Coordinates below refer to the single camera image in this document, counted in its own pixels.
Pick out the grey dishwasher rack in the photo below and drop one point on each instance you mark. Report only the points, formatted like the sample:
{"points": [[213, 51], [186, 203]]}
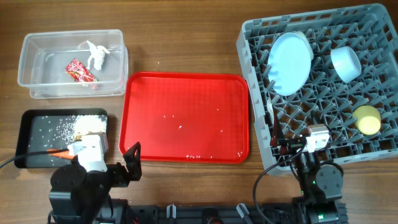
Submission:
{"points": [[369, 31]]}

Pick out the light blue bowl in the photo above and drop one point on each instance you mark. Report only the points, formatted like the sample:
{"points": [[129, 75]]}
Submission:
{"points": [[346, 63]]}

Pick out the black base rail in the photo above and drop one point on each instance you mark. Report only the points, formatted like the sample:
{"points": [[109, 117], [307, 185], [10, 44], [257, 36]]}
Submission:
{"points": [[275, 212]]}

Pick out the clear plastic bin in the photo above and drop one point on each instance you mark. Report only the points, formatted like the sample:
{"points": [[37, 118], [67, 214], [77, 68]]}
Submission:
{"points": [[44, 57]]}

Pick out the yellow plastic cup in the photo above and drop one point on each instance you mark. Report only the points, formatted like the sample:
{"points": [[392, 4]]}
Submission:
{"points": [[368, 119]]}

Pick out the white tissue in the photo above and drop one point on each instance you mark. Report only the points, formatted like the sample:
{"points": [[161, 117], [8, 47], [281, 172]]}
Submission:
{"points": [[97, 53]]}

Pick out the black tray bin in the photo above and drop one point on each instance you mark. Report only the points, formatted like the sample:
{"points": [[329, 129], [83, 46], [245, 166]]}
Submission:
{"points": [[28, 140]]}

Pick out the spilled white rice pile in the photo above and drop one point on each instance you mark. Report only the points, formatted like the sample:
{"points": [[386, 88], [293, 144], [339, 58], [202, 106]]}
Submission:
{"points": [[57, 132]]}

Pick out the orange carrot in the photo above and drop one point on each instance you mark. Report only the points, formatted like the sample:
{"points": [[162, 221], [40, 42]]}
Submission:
{"points": [[61, 153]]}

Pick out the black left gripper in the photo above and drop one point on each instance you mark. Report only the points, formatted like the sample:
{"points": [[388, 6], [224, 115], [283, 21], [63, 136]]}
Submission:
{"points": [[121, 170]]}

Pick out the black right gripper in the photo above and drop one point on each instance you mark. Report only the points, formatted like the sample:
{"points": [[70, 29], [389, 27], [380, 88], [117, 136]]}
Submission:
{"points": [[290, 142]]}

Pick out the red snack wrapper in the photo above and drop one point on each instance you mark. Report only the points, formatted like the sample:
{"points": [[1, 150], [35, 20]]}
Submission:
{"points": [[81, 74]]}

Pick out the red plastic tray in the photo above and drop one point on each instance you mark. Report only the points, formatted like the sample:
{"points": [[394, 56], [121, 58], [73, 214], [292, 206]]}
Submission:
{"points": [[186, 117]]}

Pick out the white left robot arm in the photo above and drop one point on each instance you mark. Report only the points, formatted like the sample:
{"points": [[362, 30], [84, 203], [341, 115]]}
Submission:
{"points": [[79, 196]]}

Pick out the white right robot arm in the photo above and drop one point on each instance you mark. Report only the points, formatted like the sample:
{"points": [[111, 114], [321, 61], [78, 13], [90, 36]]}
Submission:
{"points": [[320, 182]]}

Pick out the mint green bowl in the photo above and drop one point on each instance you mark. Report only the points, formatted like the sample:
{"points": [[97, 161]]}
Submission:
{"points": [[307, 43]]}

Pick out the white plastic spoon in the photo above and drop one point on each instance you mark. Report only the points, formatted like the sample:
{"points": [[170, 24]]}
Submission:
{"points": [[270, 110]]}

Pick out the light blue plate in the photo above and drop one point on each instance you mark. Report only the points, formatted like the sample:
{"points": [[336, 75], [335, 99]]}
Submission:
{"points": [[290, 64]]}

